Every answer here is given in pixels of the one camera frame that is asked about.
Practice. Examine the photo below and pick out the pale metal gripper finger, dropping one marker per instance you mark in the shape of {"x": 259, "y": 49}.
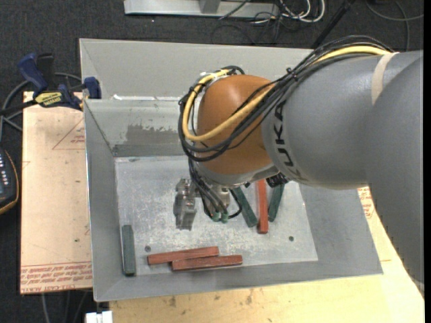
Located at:
{"x": 183, "y": 188}
{"x": 185, "y": 215}

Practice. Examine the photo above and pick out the dark green flat block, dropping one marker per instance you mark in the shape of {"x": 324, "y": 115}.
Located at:
{"x": 247, "y": 210}
{"x": 128, "y": 249}
{"x": 276, "y": 202}

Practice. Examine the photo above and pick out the grey metal bin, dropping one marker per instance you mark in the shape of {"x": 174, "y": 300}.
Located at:
{"x": 208, "y": 241}

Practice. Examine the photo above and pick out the red-brown flat block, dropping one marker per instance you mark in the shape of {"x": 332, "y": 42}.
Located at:
{"x": 183, "y": 255}
{"x": 208, "y": 262}
{"x": 262, "y": 207}

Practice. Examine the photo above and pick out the black cylinder on white bracket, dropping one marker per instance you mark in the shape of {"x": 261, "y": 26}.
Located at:
{"x": 276, "y": 181}

